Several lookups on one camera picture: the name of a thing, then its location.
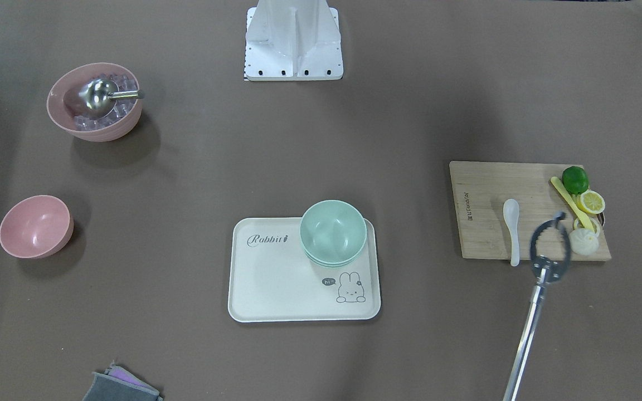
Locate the small pink bowl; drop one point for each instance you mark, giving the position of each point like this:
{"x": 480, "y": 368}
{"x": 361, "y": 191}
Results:
{"x": 36, "y": 227}

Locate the metal ice scoop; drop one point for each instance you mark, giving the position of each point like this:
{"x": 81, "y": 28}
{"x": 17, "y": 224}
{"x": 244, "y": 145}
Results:
{"x": 97, "y": 98}

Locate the lemon slice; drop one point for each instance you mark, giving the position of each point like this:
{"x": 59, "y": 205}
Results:
{"x": 590, "y": 202}
{"x": 596, "y": 225}

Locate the yellow plastic knife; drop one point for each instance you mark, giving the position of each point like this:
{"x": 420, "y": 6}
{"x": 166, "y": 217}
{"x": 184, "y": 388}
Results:
{"x": 582, "y": 217}

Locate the white ceramic spoon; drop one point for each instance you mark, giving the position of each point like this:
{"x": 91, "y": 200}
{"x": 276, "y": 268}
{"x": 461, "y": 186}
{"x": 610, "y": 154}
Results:
{"x": 511, "y": 214}

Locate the green lime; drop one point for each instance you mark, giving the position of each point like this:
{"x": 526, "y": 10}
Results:
{"x": 575, "y": 180}

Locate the grey folded cloth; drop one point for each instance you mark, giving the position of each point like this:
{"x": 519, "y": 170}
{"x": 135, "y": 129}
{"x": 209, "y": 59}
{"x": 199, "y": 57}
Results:
{"x": 117, "y": 383}

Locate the green stacked bowls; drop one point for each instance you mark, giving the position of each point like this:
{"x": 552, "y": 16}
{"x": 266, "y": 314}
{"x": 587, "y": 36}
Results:
{"x": 333, "y": 233}

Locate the cream rabbit tray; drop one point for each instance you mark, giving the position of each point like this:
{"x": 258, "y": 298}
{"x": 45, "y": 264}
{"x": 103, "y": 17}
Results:
{"x": 273, "y": 280}

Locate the large pink bowl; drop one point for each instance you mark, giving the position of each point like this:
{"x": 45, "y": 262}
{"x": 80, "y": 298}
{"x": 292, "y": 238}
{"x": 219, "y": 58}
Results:
{"x": 61, "y": 116}

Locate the ice cubes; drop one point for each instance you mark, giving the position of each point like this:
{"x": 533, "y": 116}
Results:
{"x": 121, "y": 109}

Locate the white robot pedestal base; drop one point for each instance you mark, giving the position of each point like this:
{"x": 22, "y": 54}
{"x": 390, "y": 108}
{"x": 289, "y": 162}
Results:
{"x": 293, "y": 41}

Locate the wooden cutting board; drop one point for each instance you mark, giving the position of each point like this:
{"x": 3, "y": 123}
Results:
{"x": 480, "y": 190}

